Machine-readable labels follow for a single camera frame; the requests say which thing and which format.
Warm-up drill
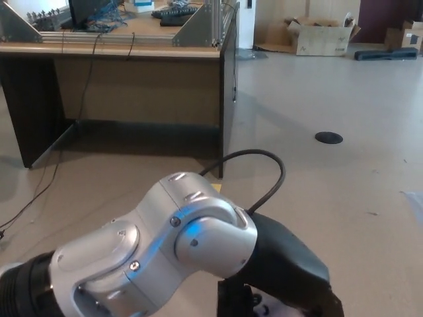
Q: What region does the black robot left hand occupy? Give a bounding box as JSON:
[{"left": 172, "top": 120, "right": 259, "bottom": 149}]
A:
[{"left": 217, "top": 213, "right": 344, "bottom": 317}]

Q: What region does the black round floor cover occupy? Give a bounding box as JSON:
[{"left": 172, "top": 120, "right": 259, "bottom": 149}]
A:
[{"left": 315, "top": 131, "right": 344, "bottom": 144}]

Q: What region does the clear plastic bag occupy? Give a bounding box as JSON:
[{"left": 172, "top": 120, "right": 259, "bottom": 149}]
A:
[{"left": 236, "top": 48, "right": 268, "bottom": 60}]

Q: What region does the large open cardboard box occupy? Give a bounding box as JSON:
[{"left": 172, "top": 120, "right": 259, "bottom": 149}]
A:
[{"left": 286, "top": 11, "right": 362, "bottom": 56}]

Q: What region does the flattened cardboard sheet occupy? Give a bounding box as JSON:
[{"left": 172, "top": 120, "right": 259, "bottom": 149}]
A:
[{"left": 253, "top": 18, "right": 298, "bottom": 53}]

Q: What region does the wooden desk with dark sides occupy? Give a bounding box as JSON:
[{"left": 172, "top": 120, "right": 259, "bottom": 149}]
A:
[{"left": 0, "top": 0, "right": 241, "bottom": 179}]

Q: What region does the small cardboard box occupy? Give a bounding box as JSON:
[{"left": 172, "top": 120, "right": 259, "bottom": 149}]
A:
[{"left": 385, "top": 19, "right": 423, "bottom": 52}]

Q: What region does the flat black device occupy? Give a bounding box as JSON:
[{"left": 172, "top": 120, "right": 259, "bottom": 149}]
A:
[{"left": 160, "top": 15, "right": 194, "bottom": 27}]

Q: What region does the black keyboard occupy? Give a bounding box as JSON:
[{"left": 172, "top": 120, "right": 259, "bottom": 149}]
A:
[{"left": 151, "top": 5, "right": 199, "bottom": 19}]

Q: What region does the white and blue box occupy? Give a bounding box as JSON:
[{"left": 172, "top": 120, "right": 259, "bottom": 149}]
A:
[{"left": 134, "top": 0, "right": 155, "bottom": 13}]

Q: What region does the black monitor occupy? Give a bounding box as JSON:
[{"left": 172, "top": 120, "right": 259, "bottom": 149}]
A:
[{"left": 61, "top": 0, "right": 112, "bottom": 29}]

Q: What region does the black connector row device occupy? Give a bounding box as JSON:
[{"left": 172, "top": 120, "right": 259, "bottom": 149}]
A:
[{"left": 26, "top": 9, "right": 65, "bottom": 30}]

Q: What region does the black robot wrist cable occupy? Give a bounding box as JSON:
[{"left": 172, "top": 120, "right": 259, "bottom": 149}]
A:
[{"left": 200, "top": 150, "right": 286, "bottom": 215}]

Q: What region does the black cable on desk side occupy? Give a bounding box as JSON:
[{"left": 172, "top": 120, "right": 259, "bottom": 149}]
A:
[{"left": 231, "top": 49, "right": 237, "bottom": 103}]

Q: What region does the aluminium profile frame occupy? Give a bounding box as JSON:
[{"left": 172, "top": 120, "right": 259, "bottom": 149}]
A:
[{"left": 0, "top": 0, "right": 241, "bottom": 47}]

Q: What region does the long black hanging cable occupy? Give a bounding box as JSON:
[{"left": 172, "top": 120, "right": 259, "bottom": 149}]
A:
[{"left": 0, "top": 32, "right": 102, "bottom": 238}]

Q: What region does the blue cable tangle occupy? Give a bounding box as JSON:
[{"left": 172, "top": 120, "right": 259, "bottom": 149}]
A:
[{"left": 85, "top": 0, "right": 128, "bottom": 33}]

